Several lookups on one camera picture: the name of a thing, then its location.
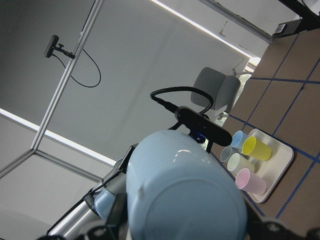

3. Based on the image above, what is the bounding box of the cream plastic serving tray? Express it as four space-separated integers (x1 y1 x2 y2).
247 128 294 204

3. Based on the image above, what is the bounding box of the light blue transferred cup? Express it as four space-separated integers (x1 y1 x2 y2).
126 130 247 240

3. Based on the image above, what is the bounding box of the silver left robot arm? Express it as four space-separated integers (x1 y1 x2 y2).
47 159 128 240

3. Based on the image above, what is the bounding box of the pale green plastic cup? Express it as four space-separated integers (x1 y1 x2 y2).
227 153 255 175

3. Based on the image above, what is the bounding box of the grey office chair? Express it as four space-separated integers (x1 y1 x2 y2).
193 67 241 120

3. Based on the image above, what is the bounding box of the pink plastic cup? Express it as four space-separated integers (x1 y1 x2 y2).
235 168 267 195

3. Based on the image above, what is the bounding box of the black overhead camera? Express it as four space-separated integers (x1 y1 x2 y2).
44 35 76 59

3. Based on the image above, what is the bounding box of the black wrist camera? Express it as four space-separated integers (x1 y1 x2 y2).
174 106 232 149

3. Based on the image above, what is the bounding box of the yellow plastic cup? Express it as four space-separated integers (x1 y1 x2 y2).
242 136 272 161

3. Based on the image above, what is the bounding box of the light blue cup on tray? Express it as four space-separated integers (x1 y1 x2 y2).
231 130 249 150

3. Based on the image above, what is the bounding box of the grey plastic cup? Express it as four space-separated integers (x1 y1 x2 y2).
220 145 240 163

